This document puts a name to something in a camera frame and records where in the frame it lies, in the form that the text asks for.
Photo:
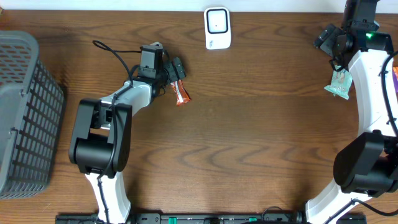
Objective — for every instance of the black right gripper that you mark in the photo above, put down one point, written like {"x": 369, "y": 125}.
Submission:
{"x": 328, "y": 38}

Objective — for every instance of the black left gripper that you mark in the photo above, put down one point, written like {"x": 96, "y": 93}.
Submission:
{"x": 178, "y": 70}

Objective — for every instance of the white barcode scanner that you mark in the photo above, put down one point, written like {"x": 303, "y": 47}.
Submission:
{"x": 217, "y": 28}

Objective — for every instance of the grey plastic mesh basket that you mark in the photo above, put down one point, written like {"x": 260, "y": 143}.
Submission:
{"x": 32, "y": 109}

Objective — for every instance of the teal wet wipes packet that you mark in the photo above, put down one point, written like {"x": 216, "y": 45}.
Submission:
{"x": 340, "y": 83}

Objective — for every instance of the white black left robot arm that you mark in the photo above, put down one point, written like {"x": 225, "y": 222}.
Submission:
{"x": 101, "y": 138}

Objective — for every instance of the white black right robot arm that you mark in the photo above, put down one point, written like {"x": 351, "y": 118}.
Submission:
{"x": 367, "y": 167}

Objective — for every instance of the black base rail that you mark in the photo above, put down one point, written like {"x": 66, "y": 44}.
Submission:
{"x": 155, "y": 218}

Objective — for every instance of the red purple pad package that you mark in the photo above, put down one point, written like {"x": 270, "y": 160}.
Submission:
{"x": 395, "y": 71}

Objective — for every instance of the orange snack bar wrapper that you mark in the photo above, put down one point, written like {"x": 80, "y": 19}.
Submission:
{"x": 180, "y": 93}

